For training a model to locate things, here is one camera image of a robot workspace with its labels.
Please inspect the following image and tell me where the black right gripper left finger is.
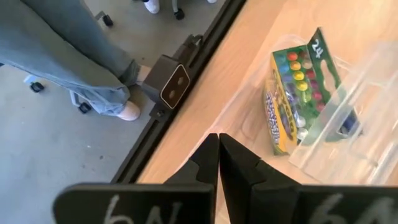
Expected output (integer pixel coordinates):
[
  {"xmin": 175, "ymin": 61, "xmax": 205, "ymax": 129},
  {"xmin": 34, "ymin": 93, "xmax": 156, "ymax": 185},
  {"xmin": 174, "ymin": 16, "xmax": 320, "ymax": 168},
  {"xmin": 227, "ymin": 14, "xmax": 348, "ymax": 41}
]
[{"xmin": 52, "ymin": 133, "xmax": 220, "ymax": 224}]

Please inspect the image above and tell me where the Crayola crayon box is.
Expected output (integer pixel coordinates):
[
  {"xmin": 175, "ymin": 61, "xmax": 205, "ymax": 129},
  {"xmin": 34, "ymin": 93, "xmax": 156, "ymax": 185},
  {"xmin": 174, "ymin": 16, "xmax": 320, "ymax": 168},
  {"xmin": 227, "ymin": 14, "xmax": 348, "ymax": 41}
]
[{"xmin": 263, "ymin": 27, "xmax": 363, "ymax": 156}]

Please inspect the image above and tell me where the black table frame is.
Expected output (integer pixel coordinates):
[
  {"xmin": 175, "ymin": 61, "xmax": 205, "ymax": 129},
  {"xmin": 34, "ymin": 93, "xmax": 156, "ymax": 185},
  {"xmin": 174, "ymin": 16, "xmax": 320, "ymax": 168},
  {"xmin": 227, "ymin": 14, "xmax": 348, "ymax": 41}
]
[{"xmin": 110, "ymin": 0, "xmax": 246, "ymax": 184}]

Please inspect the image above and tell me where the person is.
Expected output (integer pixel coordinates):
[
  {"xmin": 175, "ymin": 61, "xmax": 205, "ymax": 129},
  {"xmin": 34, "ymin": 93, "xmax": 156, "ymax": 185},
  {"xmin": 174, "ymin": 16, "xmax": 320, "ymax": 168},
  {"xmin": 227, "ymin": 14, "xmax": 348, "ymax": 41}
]
[
  {"xmin": 143, "ymin": 0, "xmax": 161, "ymax": 15},
  {"xmin": 0, "ymin": 0, "xmax": 153, "ymax": 122}
]

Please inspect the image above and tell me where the black table-level camera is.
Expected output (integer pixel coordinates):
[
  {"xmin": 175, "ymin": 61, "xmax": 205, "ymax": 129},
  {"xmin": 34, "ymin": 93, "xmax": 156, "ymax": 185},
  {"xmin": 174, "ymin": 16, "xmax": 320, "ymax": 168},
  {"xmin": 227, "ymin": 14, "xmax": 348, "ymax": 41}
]
[{"xmin": 141, "ymin": 54, "xmax": 191, "ymax": 110}]

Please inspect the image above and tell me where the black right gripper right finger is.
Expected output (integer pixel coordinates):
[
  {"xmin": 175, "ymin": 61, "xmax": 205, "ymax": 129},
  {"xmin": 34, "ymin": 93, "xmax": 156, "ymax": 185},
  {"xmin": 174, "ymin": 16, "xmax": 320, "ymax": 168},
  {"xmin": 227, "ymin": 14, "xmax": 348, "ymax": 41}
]
[{"xmin": 219, "ymin": 133, "xmax": 398, "ymax": 224}]

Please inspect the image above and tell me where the office chair base with casters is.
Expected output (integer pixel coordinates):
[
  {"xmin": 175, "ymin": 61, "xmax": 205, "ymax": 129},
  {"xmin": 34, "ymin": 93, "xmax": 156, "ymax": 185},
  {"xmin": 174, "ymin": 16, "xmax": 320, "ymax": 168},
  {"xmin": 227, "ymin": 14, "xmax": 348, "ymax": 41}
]
[
  {"xmin": 23, "ymin": 11, "xmax": 114, "ymax": 114},
  {"xmin": 172, "ymin": 0, "xmax": 187, "ymax": 21}
]

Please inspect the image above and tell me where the clear plastic box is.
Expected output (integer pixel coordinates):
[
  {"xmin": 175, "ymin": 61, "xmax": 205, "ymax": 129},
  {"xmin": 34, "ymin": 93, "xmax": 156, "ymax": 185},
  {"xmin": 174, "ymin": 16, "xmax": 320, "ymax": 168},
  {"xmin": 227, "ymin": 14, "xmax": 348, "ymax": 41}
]
[{"xmin": 198, "ymin": 30, "xmax": 398, "ymax": 187}]

